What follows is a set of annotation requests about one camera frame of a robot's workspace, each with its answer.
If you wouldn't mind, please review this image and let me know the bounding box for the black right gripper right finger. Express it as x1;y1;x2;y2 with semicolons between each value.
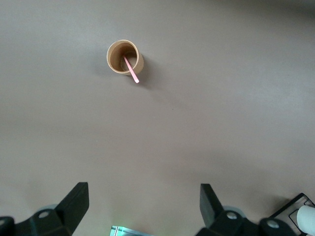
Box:
198;183;304;236

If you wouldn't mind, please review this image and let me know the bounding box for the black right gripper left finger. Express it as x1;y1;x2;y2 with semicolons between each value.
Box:
0;181;89;236

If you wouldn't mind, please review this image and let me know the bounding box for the pink chopstick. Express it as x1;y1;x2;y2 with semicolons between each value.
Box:
123;56;140;85

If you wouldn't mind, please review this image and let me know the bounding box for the brown cardboard cup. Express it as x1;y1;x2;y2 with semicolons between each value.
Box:
106;39;144;77

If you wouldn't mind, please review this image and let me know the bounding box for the shiny metal plate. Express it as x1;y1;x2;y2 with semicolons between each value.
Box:
109;225;155;236

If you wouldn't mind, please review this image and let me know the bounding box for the white cylindrical object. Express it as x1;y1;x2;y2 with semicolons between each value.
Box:
296;205;315;236

